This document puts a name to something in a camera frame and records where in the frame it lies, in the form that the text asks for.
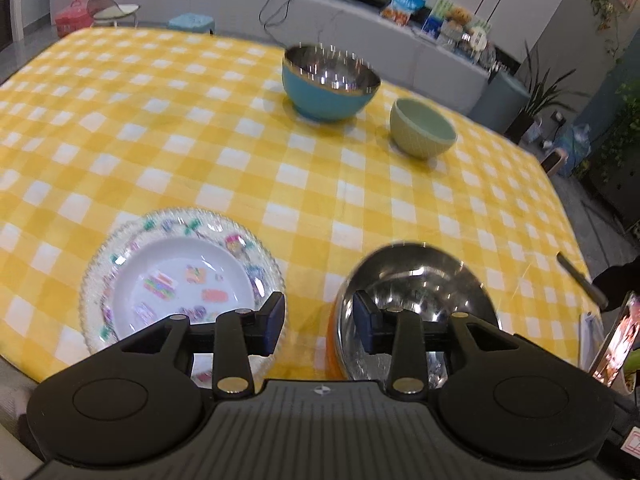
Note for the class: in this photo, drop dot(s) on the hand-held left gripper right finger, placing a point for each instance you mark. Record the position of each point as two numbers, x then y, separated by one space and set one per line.
363 327

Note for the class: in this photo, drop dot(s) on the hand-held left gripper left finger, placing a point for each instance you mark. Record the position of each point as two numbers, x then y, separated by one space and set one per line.
273 327

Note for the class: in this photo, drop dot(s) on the orange steel-lined bowl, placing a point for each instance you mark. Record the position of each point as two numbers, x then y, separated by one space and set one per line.
425 270

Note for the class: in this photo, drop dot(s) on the small white printed plate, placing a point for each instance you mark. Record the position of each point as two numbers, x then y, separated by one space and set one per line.
175 260

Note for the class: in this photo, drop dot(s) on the clear glass plate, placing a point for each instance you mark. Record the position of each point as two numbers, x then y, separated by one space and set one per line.
87 302

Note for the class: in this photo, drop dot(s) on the pale green ceramic bowl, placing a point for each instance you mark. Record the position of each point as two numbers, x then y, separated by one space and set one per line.
420 130

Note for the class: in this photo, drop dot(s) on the blue steel-lined bowl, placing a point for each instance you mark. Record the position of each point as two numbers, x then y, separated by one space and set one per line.
320 97

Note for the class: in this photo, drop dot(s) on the yellow checked tablecloth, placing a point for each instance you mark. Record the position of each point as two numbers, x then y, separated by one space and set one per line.
300 185

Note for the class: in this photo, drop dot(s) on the dark stick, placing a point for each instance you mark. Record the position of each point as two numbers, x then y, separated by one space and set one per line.
580 277

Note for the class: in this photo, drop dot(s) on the small white heater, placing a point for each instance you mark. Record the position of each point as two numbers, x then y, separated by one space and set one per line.
552 162

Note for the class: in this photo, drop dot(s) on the long-leaf plant in black pot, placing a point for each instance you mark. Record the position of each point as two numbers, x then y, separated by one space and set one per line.
517 127

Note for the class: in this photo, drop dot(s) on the small white basket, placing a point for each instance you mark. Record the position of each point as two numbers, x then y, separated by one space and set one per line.
532 131

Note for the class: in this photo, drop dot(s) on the dark cloth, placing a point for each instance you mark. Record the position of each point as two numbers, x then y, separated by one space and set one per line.
620 285

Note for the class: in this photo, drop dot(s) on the grey trash can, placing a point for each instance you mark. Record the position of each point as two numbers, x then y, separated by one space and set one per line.
507 100

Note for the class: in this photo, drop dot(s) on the blue water bottle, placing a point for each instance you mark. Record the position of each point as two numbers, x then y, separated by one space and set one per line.
577 150

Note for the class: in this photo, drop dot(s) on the decorative display plate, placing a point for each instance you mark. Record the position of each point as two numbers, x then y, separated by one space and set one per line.
489 56

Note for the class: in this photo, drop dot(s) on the white round hand fan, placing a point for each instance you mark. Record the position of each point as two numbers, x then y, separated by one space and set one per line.
476 39

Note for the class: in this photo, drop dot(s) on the light blue stool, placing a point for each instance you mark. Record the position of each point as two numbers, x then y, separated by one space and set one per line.
191 22

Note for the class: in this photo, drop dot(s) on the bushy green plant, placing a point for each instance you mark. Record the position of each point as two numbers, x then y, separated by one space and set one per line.
622 145

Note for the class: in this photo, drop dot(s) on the white television console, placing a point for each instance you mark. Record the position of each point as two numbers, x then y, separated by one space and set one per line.
225 10

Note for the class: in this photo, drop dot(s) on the green illustrated box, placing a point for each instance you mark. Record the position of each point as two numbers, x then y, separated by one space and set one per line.
437 12

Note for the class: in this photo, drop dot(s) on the blue snack bag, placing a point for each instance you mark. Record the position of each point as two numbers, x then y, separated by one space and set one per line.
402 5

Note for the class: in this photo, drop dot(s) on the brown teddy bear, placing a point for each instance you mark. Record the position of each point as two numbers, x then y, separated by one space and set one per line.
461 16

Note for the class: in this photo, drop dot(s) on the grey chair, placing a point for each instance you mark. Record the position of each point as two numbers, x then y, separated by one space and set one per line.
115 10

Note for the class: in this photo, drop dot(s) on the pink storage box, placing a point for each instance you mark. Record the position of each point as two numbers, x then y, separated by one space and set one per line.
74 20

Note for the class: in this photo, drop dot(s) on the hanging ivy vine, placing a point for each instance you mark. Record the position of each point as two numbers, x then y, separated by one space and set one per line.
605 15

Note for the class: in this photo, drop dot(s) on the wall socket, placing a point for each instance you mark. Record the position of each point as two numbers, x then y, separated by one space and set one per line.
557 117

